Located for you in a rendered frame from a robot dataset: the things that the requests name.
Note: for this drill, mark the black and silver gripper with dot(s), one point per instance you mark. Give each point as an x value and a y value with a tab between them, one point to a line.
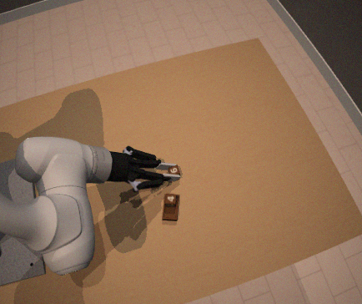
132	162

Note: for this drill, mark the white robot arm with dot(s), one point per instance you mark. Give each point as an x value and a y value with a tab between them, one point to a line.
59	224

